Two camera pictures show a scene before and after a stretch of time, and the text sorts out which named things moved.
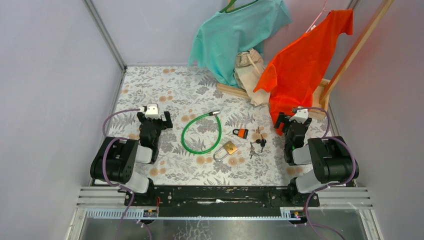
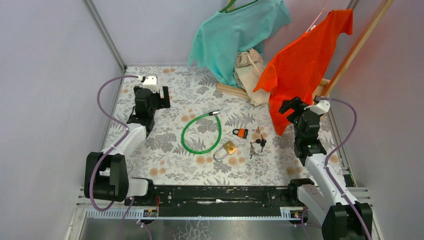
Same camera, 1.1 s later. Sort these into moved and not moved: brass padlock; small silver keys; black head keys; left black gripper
Moved: left black gripper
Not moved: small silver keys; black head keys; brass padlock
